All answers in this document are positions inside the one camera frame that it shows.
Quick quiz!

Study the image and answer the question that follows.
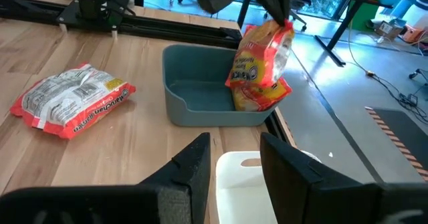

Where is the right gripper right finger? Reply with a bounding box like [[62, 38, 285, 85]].
[[259, 132, 428, 224]]

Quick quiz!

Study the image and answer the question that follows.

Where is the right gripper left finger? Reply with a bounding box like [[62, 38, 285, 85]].
[[0, 132, 211, 224]]

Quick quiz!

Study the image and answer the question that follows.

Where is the white plastic bin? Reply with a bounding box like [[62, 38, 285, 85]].
[[215, 150, 322, 224]]

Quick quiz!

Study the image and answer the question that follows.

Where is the black cable bundle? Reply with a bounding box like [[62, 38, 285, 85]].
[[347, 19, 428, 124]]

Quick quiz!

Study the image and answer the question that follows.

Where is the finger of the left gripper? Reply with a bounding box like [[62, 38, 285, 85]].
[[249, 0, 294, 27]]

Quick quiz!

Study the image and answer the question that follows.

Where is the black frame desk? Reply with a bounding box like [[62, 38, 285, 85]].
[[290, 0, 394, 68]]

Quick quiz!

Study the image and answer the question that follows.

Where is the hazard striped floor mat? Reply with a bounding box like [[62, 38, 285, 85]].
[[364, 106, 428, 182]]

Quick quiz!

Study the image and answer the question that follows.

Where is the teal plastic bin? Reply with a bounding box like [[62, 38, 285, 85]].
[[162, 43, 280, 128]]

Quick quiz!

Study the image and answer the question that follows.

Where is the black aluminium table frame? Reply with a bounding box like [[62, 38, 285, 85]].
[[0, 0, 295, 144]]

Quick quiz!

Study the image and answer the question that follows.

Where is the cardboard box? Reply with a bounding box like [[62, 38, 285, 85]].
[[374, 18, 406, 40]]

